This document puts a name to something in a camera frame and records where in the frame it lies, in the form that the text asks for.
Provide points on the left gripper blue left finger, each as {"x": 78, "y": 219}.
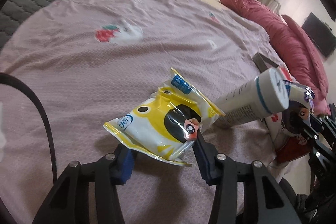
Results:
{"x": 123, "y": 164}

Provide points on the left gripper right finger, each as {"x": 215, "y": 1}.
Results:
{"x": 206, "y": 156}

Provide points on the yellow cartoon wipes pack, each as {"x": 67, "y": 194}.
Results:
{"x": 168, "y": 123}

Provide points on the red tissue box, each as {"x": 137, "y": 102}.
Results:
{"x": 288, "y": 142}

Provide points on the white bottle with lid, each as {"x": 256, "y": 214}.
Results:
{"x": 259, "y": 98}

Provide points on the white blue tissue pack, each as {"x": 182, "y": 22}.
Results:
{"x": 300, "y": 95}

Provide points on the dark purple tray box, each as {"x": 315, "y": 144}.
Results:
{"x": 263, "y": 63}

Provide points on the lilac strawberry bed sheet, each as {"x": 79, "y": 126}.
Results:
{"x": 83, "y": 83}

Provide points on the pink folded quilt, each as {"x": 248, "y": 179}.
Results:
{"x": 292, "y": 45}

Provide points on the black wall television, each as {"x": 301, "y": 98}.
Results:
{"x": 320, "y": 34}

